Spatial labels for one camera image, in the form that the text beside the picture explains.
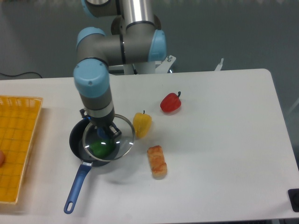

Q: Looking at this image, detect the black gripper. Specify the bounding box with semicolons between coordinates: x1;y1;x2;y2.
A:
80;108;121;140

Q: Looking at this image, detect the glass pot lid blue knob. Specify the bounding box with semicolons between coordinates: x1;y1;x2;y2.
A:
82;114;136;162

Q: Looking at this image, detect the dark pot blue handle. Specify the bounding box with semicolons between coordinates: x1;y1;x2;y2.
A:
64;119;119;214

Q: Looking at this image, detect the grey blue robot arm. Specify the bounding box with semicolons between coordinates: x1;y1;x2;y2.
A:
73;0;167;139

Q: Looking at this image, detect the green bell pepper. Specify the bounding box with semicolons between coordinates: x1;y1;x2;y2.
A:
90;139;115;159

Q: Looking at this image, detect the yellow bell pepper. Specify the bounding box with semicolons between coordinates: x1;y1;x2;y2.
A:
133;111;152;139

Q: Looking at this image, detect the red bell pepper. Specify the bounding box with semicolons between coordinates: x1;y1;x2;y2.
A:
160;91;182;113

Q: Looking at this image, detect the bread loaf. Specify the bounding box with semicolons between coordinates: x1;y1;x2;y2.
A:
147;145;168;178

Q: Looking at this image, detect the yellow woven basket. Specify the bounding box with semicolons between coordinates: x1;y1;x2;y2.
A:
0;95;43;204

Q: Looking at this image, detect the orange round fruit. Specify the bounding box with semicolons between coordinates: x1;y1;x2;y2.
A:
0;150;5;166

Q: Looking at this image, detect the black device at table edge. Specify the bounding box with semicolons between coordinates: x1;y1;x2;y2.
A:
288;189;299;212

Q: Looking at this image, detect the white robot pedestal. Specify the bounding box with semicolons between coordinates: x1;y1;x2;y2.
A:
108;14;177;75

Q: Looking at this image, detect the black floor cable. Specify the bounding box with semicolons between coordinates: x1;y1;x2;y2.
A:
0;71;43;78

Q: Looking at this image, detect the white table bracket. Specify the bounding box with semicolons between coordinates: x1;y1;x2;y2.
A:
214;58;224;71

